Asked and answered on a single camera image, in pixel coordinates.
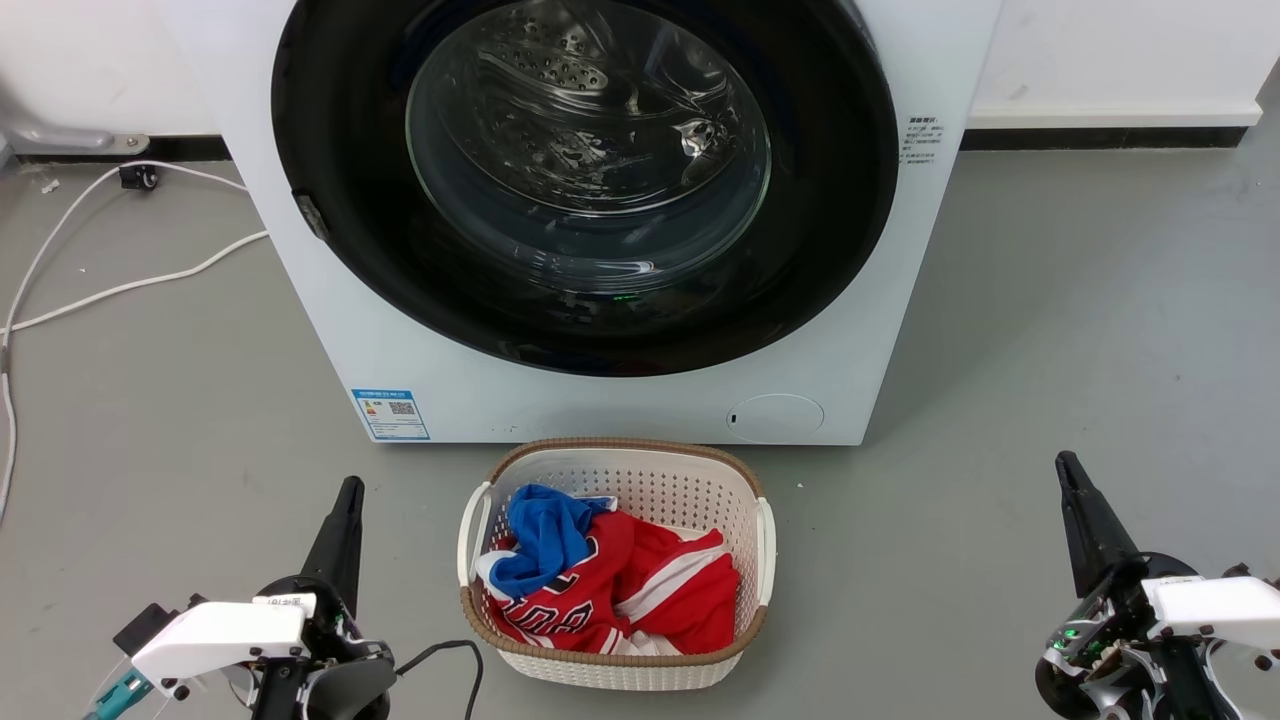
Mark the black round washer door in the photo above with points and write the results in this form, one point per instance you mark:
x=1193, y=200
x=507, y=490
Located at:
x=330, y=120

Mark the blue energy label sticker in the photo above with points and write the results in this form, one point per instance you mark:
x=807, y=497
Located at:
x=392, y=415

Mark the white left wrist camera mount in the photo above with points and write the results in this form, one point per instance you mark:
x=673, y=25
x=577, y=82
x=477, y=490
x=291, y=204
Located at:
x=220, y=635

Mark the white front-load washing machine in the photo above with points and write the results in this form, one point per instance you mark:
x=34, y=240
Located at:
x=860, y=380

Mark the small black plug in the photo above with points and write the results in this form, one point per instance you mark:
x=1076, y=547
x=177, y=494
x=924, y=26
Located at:
x=138, y=178

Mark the white plastic laundry basket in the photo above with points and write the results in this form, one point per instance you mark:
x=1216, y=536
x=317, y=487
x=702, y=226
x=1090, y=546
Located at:
x=640, y=480

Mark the round white filter cover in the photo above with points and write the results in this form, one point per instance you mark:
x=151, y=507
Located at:
x=775, y=418

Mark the steel washing machine drum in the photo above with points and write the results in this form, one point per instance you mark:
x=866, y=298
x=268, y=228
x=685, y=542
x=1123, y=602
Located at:
x=590, y=110

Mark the red basketball jersey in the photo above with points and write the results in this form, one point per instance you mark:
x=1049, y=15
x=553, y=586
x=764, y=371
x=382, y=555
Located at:
x=660, y=590

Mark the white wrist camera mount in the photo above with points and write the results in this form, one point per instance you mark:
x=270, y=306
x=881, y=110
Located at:
x=1220, y=605
x=220, y=635

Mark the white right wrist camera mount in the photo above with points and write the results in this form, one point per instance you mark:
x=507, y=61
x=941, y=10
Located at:
x=1220, y=605

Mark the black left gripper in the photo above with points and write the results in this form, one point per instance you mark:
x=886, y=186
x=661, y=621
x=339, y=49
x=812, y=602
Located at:
x=320, y=640

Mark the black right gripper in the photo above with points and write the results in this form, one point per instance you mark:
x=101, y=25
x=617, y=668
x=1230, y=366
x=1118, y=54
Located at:
x=1110, y=640

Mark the grey metal floor bracket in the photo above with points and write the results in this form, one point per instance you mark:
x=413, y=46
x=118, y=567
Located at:
x=60, y=138

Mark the blue garment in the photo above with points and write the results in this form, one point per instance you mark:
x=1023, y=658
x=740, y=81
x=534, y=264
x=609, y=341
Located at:
x=548, y=535

